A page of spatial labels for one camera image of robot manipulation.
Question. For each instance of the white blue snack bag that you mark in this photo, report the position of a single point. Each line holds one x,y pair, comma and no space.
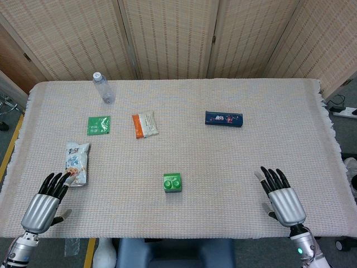
76,162

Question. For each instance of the orange and white packet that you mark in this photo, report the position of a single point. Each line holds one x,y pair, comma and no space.
146,124

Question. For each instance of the beige woven tablecloth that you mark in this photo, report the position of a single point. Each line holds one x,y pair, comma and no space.
195,153

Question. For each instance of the white power strip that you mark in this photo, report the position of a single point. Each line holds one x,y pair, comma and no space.
344,112

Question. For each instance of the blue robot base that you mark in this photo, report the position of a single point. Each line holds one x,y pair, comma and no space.
173,254

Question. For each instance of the clear plastic water bottle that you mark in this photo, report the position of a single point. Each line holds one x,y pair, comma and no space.
104,89

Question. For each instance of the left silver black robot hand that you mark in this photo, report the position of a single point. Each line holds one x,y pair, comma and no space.
42,208

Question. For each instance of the clear plastic scrap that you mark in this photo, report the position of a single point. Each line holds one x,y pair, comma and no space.
71,247

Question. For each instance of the metal office chair base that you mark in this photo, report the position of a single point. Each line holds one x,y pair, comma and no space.
7,107

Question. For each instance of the white shoe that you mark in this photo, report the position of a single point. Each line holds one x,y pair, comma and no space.
351,167

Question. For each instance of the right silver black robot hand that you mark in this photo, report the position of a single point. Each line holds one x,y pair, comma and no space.
285,203

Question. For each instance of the green toy brick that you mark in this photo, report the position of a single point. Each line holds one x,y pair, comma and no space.
172,182

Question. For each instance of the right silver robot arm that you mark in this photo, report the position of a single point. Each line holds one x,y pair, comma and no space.
305,248

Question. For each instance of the black caster wheel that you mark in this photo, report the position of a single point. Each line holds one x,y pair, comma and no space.
341,245

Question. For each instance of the green flat sachet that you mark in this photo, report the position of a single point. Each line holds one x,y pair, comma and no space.
98,125

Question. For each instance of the woven folding screen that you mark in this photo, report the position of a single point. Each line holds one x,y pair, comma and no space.
173,39

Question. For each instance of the white robot body part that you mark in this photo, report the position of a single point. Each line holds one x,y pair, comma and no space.
104,254

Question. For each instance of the dark blue rectangular box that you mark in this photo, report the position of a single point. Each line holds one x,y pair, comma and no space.
224,119

